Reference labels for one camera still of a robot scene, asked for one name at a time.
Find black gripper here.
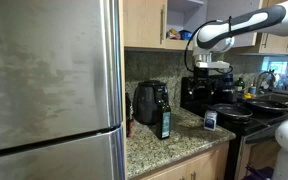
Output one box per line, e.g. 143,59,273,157
194,61,230,78

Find dark olive oil bottle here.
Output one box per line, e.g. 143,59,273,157
156,93,171,140

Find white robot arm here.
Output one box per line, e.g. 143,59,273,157
192,0,288,180

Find green dish soap bottle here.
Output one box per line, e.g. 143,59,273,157
234,78,245,92

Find black stove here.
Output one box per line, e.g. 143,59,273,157
180,74,288,180

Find food packages on shelf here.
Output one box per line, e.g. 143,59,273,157
166,28,192,40

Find black frying pan front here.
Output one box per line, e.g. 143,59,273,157
210,104,253,121

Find black frying pan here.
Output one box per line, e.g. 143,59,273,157
244,99,288,113
210,104,253,121

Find black air fryer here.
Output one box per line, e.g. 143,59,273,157
133,80,169,125

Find open grey cabinet door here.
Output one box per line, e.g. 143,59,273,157
206,0,263,48

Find chrome sink faucet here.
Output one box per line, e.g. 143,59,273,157
256,70,276,90

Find black frying pan back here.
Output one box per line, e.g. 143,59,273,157
244,99,288,113

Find wooden upper cabinet right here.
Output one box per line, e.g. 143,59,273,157
259,33,288,54

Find wooden cabinet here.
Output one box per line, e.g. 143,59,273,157
123,0,167,48
259,33,288,54
131,142,229,180

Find wooden upper cabinet left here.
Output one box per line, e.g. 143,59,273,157
123,0,167,48

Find black whey protein bag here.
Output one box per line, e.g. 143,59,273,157
125,92,134,137

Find wooden lower cabinet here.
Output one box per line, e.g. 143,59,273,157
131,142,229,180

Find stainless steel refrigerator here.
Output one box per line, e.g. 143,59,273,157
0,0,126,180

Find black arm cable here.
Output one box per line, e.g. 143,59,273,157
183,19,234,75

